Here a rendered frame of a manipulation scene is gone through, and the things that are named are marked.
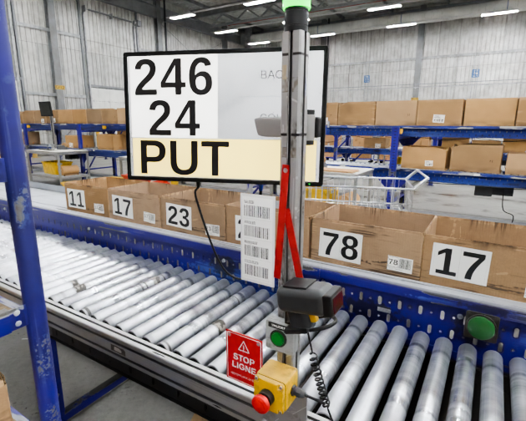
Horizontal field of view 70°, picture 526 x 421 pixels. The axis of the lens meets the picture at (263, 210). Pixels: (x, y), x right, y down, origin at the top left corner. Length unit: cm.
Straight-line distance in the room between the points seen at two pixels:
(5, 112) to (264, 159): 51
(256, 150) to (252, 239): 21
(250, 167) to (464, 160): 481
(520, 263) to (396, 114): 476
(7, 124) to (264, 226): 47
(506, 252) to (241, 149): 83
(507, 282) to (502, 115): 457
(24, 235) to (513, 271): 120
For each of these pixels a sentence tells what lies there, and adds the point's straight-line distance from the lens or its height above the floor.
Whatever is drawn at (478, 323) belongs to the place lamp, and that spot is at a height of 83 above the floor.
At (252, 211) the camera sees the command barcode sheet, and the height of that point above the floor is 121.
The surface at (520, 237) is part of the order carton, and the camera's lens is 158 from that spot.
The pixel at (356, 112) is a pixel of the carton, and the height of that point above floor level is 157.
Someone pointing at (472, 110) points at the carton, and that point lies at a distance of 578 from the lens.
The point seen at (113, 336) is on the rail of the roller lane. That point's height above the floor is 74.
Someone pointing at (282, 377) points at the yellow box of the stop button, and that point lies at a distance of 85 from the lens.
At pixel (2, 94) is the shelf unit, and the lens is 57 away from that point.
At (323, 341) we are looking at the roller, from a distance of 122.
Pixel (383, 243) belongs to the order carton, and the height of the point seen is 100.
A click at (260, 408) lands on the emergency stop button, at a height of 84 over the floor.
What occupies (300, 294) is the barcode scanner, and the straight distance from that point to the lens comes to 72.
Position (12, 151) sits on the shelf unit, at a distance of 57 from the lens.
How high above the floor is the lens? 139
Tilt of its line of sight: 13 degrees down
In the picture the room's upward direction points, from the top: straight up
